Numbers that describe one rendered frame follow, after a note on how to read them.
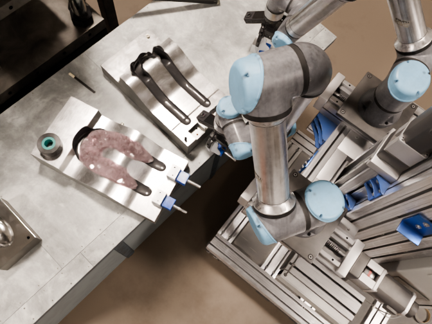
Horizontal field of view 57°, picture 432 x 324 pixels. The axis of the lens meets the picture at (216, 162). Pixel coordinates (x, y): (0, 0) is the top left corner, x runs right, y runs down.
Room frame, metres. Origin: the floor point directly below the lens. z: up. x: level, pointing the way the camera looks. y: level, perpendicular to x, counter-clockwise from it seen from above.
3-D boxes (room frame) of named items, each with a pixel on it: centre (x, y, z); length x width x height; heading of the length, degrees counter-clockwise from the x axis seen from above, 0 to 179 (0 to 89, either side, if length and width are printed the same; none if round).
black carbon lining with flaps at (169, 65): (0.72, 0.26, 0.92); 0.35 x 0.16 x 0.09; 60
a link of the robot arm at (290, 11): (1.01, -0.16, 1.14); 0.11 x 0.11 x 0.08; 73
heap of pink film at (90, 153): (0.39, 0.37, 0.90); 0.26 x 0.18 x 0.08; 77
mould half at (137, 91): (0.74, 0.27, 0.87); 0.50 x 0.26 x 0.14; 60
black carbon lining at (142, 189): (0.39, 0.35, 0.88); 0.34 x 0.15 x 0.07; 77
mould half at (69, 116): (0.39, 0.37, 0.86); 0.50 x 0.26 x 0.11; 77
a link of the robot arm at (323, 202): (0.32, -0.31, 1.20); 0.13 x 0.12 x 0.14; 125
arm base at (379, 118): (0.78, -0.52, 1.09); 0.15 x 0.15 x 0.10
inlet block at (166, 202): (0.28, 0.12, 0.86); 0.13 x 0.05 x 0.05; 77
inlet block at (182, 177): (0.39, 0.09, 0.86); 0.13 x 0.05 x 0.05; 77
